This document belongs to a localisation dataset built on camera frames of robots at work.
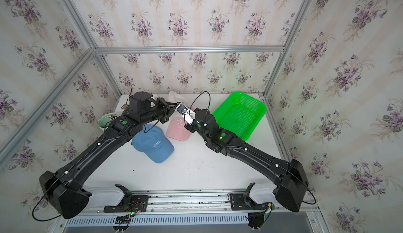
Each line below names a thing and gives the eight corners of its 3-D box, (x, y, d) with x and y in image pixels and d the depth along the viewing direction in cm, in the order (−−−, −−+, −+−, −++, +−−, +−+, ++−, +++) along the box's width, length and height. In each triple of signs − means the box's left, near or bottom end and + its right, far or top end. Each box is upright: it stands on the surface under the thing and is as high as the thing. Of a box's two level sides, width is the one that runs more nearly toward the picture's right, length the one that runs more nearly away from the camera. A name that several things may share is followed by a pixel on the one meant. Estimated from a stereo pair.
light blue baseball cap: (134, 147, 93) (128, 139, 86) (153, 129, 101) (149, 121, 94) (161, 168, 85) (157, 161, 78) (178, 146, 93) (176, 139, 86)
